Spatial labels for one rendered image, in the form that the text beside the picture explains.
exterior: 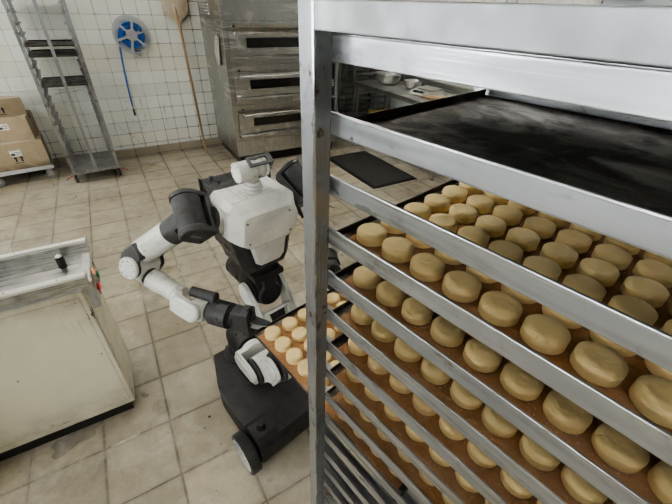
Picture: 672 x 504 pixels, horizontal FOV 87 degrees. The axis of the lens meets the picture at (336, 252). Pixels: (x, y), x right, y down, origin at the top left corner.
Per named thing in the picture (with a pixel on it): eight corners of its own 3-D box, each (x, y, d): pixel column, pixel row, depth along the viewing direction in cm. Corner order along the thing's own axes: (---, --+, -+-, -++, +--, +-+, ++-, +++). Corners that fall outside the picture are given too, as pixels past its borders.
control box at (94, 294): (93, 308, 155) (80, 284, 147) (92, 277, 172) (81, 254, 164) (102, 305, 157) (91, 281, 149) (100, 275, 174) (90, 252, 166)
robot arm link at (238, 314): (247, 345, 116) (215, 335, 119) (261, 324, 124) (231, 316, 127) (242, 317, 109) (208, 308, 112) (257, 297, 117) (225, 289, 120)
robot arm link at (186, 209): (154, 210, 114) (182, 189, 109) (178, 215, 122) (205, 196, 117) (162, 243, 111) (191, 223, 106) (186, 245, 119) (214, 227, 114)
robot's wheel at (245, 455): (248, 457, 152) (256, 484, 162) (258, 449, 155) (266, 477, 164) (227, 427, 166) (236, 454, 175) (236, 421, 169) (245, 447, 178)
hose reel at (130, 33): (166, 110, 492) (144, 14, 429) (168, 113, 480) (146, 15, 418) (133, 113, 474) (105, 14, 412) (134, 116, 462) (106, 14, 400)
